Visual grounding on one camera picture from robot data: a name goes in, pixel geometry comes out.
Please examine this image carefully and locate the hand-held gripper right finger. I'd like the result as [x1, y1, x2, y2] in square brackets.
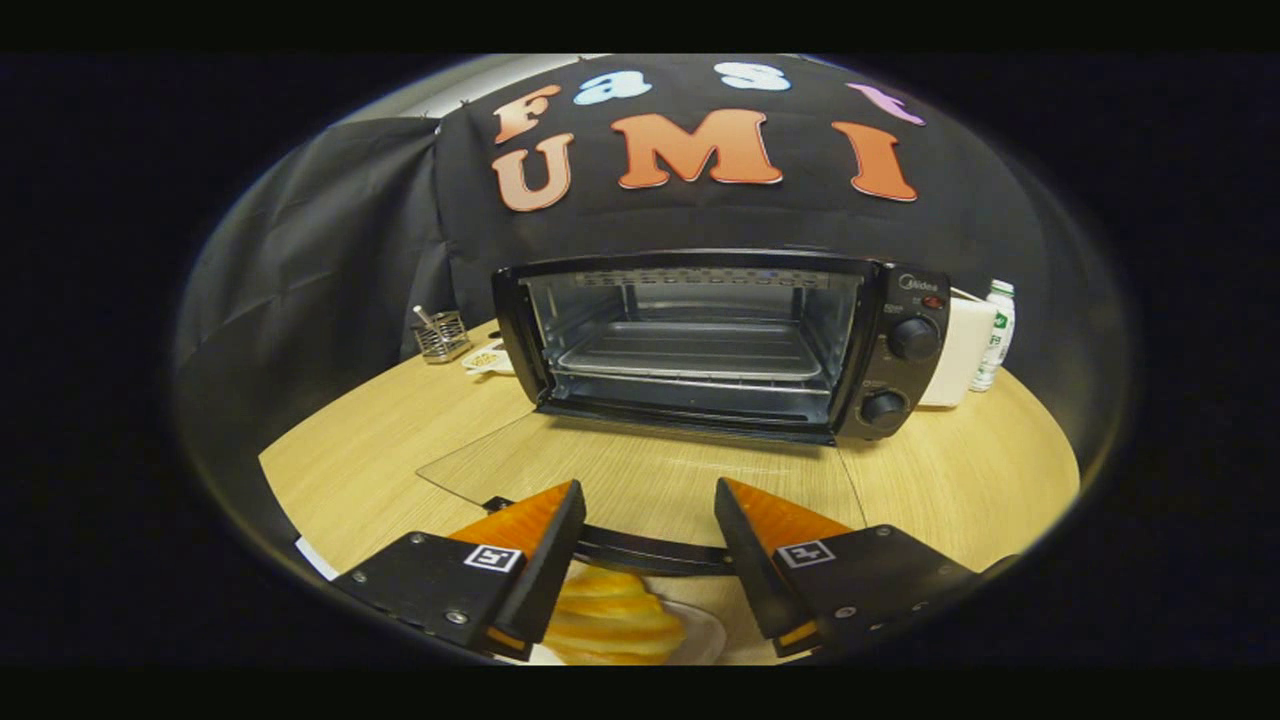
[714, 477, 981, 659]

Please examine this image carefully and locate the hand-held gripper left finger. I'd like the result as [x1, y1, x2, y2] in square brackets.
[333, 479, 588, 663]

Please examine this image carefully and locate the white rectangular appliance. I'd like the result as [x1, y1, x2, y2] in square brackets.
[918, 295, 997, 409]

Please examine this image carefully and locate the white round plate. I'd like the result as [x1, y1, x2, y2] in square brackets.
[525, 598, 729, 666]

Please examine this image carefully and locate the golden croissant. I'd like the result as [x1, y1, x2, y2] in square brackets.
[545, 565, 688, 666]

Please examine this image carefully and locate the white bottle green label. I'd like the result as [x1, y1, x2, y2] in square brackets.
[968, 279, 1017, 393]

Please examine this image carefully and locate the black toaster oven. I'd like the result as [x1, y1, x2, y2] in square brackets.
[415, 250, 951, 578]

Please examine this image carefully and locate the white paper sheet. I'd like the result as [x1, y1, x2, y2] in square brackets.
[294, 536, 342, 584]

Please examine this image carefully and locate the metal mesh utensil holder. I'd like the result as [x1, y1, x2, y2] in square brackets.
[411, 306, 472, 364]

